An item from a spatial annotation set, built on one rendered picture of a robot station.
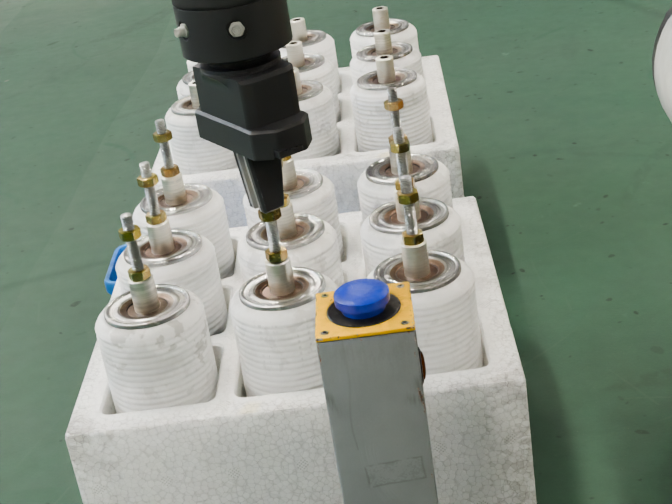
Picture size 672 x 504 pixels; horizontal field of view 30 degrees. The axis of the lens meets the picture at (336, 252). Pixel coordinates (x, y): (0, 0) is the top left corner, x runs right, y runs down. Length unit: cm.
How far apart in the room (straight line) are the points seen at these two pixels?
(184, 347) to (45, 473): 36
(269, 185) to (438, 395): 22
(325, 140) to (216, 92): 57
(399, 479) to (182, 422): 22
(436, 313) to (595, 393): 35
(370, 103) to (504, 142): 52
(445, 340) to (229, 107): 27
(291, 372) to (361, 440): 17
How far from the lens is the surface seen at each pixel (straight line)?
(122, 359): 108
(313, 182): 129
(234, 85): 97
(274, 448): 108
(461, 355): 108
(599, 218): 174
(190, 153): 158
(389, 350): 87
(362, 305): 87
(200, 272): 118
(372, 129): 156
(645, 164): 190
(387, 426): 91
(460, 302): 106
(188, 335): 108
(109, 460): 110
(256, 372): 108
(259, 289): 109
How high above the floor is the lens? 74
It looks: 25 degrees down
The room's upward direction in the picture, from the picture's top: 9 degrees counter-clockwise
